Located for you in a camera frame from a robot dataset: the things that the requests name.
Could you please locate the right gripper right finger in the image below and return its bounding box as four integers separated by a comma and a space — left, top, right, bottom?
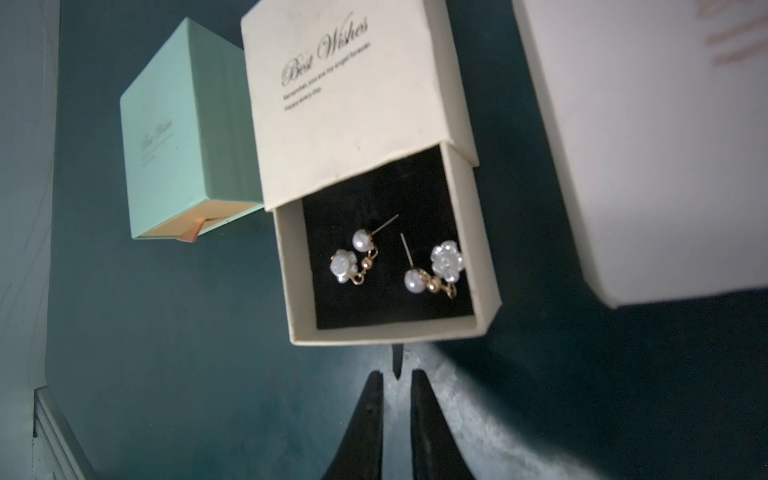
410, 369, 474, 479

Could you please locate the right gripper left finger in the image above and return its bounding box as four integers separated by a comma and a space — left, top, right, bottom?
323, 371, 384, 480

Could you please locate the silver earring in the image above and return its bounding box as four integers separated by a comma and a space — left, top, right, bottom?
329, 214, 399, 286
400, 233, 465, 300

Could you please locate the small cream jewelry box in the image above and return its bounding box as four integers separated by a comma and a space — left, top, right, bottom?
241, 1, 502, 346

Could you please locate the mint green jewelry box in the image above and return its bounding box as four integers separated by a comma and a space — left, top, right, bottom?
119, 18, 264, 242

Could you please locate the large cream drawer jewelry box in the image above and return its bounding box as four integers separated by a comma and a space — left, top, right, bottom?
513, 1, 767, 308

